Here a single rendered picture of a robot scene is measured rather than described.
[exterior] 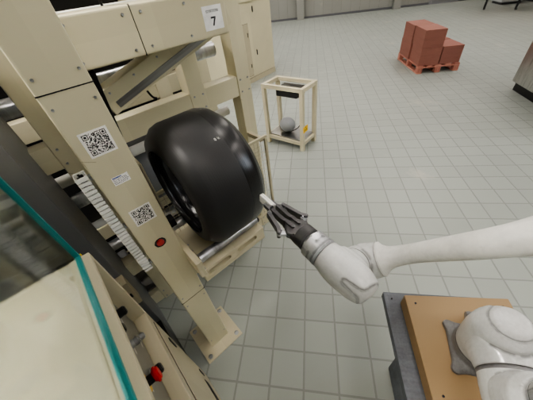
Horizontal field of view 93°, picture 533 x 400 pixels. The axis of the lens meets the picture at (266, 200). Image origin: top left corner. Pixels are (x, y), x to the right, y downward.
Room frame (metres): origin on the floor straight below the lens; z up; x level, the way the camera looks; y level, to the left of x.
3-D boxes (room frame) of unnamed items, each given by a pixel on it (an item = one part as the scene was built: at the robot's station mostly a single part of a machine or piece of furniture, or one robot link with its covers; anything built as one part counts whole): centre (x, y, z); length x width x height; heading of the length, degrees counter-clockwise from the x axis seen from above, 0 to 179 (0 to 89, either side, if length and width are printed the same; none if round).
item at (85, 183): (0.66, 0.53, 1.19); 0.05 x 0.04 x 0.48; 36
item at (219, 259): (0.79, 0.21, 0.84); 0.36 x 0.09 x 0.06; 126
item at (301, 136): (3.20, -0.47, 0.40); 0.60 x 0.35 x 0.80; 47
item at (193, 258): (0.80, 0.43, 0.90); 0.40 x 0.03 x 0.10; 36
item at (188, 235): (0.91, 0.29, 0.80); 0.37 x 0.36 x 0.02; 36
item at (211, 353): (0.74, 0.48, 0.01); 0.27 x 0.27 x 0.02; 36
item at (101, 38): (1.22, 0.37, 1.71); 0.61 x 0.25 x 0.15; 126
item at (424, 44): (5.55, -3.73, 0.36); 1.19 x 0.85 x 0.72; 166
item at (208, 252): (0.80, 0.20, 0.90); 0.35 x 0.05 x 0.05; 126
